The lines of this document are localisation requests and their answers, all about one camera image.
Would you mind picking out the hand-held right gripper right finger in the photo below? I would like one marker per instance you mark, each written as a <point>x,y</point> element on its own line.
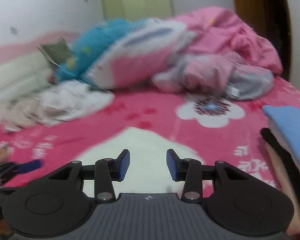
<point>172,166</point>

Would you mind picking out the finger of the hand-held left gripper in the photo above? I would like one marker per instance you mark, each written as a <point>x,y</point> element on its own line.
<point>30,166</point>

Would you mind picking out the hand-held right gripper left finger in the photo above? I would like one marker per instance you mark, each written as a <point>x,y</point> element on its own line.
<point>123,166</point>

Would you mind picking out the cream fleece garment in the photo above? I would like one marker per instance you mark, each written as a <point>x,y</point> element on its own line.
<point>145,145</point>

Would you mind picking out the beige dotted garment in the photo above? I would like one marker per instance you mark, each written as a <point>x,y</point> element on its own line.
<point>22,115</point>

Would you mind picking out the pink floral blanket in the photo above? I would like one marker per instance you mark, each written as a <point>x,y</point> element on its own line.
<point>152,110</point>

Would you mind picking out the white shirt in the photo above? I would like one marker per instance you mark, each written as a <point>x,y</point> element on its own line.
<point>77,97</point>

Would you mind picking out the pink white bed headboard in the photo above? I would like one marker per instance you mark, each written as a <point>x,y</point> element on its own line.
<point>15,72</point>

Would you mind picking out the pale pink grey quilt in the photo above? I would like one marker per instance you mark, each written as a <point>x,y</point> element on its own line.
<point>215,75</point>

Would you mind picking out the black folded garment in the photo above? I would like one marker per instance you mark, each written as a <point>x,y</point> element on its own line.
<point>272,142</point>

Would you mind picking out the beige folded garment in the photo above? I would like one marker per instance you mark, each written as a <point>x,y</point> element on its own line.
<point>282,180</point>

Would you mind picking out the white pink printed pillow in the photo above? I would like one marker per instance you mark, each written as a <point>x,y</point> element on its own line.
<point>140,55</point>

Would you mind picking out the green patterned pillow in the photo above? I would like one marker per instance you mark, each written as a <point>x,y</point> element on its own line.
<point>57,51</point>

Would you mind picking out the blue printed quilt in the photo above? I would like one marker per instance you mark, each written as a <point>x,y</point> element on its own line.
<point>95,37</point>

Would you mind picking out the pink crumpled quilt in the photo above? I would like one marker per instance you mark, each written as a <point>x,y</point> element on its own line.
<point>227,30</point>

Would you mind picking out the pale yellow wardrobe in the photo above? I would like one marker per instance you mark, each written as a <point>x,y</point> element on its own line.
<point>135,2</point>

